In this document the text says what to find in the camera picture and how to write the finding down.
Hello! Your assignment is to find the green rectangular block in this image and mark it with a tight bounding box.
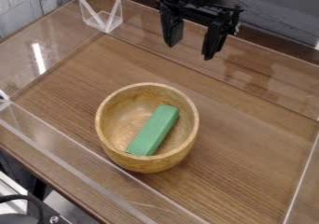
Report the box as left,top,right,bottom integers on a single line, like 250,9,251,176
126,105,179,156

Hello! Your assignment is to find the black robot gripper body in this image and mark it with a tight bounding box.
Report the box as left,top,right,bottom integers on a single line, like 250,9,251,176
159,0,243,35

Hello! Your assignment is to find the clear acrylic tray wall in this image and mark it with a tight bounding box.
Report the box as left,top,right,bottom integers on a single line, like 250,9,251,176
0,0,319,224

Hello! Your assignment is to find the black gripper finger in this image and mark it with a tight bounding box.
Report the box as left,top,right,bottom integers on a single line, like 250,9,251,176
160,6,184,48
202,20,228,61

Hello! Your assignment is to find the brown wooden bowl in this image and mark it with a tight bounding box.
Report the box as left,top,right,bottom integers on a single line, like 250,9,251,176
95,82,199,174

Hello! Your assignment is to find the black cable bottom left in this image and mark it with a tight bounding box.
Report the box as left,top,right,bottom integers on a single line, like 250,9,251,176
0,194,46,224

